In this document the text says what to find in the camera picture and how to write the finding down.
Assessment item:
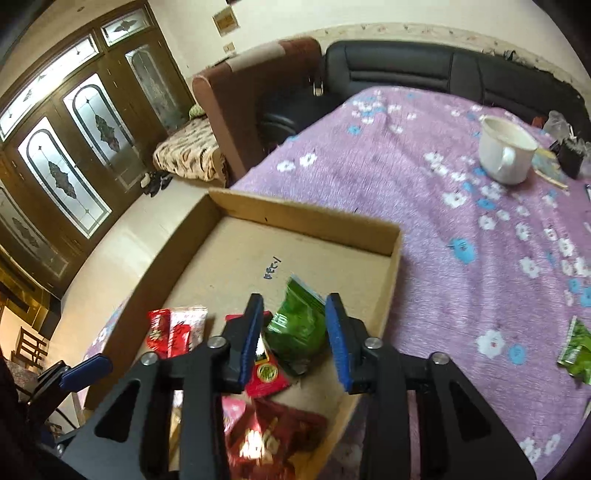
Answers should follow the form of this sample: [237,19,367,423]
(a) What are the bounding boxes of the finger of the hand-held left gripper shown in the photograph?
[28,354,114,407]

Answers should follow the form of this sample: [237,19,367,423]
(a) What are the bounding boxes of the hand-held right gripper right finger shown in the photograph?
[324,292,539,480]

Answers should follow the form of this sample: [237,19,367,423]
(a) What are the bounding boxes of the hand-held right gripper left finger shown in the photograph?
[60,292,266,480]

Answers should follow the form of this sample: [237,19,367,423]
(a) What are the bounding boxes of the green snack packet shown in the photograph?
[556,316,591,386]
[264,274,329,374]

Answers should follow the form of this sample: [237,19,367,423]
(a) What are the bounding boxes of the red and white snack packet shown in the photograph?
[147,307,208,361]

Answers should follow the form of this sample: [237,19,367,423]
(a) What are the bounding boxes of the dark red foil snack packet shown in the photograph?
[224,399,328,480]

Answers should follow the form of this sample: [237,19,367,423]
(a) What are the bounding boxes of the cardboard box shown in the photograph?
[85,187,403,480]

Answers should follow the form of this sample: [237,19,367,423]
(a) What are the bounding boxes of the wooden chair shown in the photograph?
[9,325,49,370]

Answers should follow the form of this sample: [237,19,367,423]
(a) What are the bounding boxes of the patterned brown blanket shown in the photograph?
[152,117,229,188]

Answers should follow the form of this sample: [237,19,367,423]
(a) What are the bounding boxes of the white mug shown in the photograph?
[478,115,540,185]

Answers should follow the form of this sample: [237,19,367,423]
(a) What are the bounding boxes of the brown armchair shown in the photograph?
[191,37,324,183]

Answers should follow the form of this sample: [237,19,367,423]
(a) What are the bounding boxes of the wooden glass-panel door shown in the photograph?
[0,0,195,291]

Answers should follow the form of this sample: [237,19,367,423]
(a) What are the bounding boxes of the green booklet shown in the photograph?
[531,148,570,189]

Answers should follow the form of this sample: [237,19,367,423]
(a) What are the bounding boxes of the black leather sofa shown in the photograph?
[259,39,585,144]

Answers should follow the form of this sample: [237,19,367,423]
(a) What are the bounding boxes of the small black box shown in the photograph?
[556,136,587,180]

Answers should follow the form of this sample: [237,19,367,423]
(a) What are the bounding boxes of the olive cloth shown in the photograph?
[482,46,532,63]

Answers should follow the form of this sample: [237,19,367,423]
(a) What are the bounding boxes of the yellow wall plaque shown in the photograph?
[212,7,240,37]

